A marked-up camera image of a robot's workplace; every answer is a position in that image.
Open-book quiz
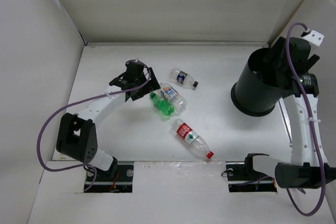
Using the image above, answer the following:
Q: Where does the clear bottle red label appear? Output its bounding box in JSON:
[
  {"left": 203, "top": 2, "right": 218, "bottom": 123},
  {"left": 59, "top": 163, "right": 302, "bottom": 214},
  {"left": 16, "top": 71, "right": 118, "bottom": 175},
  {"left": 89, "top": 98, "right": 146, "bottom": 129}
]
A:
[{"left": 172, "top": 119, "right": 214, "bottom": 160}]

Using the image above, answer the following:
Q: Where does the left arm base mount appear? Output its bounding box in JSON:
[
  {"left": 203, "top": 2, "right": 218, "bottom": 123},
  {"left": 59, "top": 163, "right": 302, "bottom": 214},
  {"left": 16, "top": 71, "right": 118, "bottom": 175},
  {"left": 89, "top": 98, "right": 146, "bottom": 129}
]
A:
[{"left": 83, "top": 161, "right": 134, "bottom": 193}]

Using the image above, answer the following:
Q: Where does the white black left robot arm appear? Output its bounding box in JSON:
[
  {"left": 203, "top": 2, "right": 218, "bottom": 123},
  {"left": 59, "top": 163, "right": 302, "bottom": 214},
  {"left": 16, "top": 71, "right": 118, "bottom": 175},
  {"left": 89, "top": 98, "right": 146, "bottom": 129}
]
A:
[{"left": 56, "top": 60, "right": 160, "bottom": 180}]

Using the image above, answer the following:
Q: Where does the black round bin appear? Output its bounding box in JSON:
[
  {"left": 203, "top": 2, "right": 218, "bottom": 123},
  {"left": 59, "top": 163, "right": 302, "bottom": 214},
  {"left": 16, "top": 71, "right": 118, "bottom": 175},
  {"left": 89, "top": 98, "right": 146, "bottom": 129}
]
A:
[{"left": 230, "top": 48, "right": 281, "bottom": 117}]

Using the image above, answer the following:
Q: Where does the clear bottle orange blue label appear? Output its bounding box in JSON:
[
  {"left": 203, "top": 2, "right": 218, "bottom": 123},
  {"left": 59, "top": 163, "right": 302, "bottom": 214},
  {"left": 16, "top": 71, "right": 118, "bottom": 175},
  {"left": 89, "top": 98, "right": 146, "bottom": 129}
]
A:
[{"left": 160, "top": 82, "right": 187, "bottom": 113}]

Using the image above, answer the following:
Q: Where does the green plastic bottle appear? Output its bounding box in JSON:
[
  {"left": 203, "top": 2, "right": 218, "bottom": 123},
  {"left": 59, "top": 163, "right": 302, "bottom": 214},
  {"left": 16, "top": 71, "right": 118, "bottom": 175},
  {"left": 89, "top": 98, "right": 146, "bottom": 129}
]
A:
[{"left": 150, "top": 92, "right": 175, "bottom": 116}]

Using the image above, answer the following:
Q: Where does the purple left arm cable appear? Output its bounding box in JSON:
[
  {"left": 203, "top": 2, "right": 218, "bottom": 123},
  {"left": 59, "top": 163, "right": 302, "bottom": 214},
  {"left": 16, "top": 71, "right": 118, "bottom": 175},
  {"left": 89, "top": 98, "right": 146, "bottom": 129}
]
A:
[{"left": 36, "top": 65, "right": 153, "bottom": 192}]

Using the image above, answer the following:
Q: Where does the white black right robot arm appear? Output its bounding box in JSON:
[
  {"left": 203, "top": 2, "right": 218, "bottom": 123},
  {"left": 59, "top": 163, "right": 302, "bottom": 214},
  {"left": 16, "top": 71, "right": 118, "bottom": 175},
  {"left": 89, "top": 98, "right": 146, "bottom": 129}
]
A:
[{"left": 243, "top": 31, "right": 335, "bottom": 189}]

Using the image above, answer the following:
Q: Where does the clear Pepsi bottle black cap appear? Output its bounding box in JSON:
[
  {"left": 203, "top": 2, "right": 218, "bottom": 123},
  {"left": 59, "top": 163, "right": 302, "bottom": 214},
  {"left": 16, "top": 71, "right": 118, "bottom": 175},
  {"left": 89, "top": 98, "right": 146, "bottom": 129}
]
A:
[{"left": 170, "top": 68, "right": 198, "bottom": 88}]

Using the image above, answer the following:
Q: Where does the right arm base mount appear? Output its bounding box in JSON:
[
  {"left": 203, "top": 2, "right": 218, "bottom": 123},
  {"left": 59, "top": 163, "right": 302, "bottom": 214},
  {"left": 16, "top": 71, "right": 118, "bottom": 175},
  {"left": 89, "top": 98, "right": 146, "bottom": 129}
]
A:
[{"left": 221, "top": 161, "right": 277, "bottom": 193}]

